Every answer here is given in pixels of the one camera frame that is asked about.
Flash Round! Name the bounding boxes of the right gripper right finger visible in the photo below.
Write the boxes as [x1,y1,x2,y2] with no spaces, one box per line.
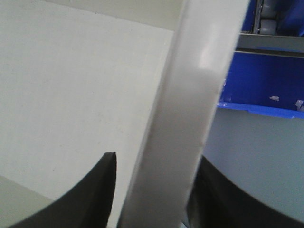
[186,157,304,228]

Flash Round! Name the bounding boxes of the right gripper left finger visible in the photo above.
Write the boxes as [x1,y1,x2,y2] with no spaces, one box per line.
[12,152,117,228]

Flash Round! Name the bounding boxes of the white plastic tote bin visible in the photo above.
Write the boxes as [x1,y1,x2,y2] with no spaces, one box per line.
[0,0,248,228]

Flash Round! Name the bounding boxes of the blue bin lower right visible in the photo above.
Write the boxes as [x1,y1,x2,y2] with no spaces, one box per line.
[218,53,304,119]

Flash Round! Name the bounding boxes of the right white roller track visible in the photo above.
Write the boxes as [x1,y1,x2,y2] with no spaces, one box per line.
[252,0,278,35]

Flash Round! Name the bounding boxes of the metal shelf front rail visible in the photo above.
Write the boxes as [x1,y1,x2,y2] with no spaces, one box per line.
[235,34,304,58]

